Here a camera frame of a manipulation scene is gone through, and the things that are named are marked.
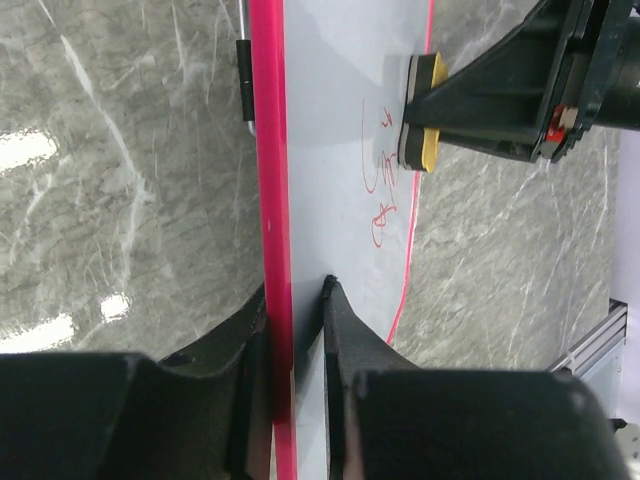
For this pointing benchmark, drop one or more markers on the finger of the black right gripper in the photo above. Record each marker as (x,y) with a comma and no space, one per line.
(520,99)

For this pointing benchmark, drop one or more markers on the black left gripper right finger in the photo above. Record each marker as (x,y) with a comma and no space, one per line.
(390,419)

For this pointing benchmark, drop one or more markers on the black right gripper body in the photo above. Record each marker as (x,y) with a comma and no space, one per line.
(610,92)

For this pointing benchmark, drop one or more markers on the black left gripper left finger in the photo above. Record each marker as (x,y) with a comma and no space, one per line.
(203,412)

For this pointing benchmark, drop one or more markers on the yellow bone-shaped eraser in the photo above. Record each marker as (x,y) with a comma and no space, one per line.
(418,139)

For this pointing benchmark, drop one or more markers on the pink framed whiteboard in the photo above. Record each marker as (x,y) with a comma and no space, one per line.
(329,84)

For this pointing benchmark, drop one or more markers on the aluminium right side rail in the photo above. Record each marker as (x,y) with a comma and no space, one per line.
(594,345)

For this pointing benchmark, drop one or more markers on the wire whiteboard stand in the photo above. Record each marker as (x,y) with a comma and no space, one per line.
(244,63)

